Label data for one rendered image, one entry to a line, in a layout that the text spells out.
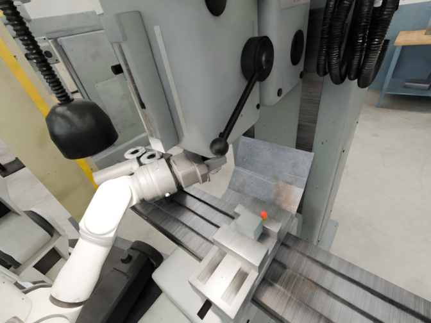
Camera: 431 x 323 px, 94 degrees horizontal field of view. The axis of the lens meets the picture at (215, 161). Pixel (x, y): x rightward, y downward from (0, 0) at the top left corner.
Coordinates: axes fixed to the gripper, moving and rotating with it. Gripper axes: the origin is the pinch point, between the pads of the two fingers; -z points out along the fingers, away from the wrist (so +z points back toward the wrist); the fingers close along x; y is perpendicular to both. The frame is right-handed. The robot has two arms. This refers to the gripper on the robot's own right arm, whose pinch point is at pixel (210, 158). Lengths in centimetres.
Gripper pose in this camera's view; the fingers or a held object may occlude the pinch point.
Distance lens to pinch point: 51.6
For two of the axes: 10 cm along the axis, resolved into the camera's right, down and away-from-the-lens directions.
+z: -8.9, 3.7, -2.8
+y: 1.4, 7.9, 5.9
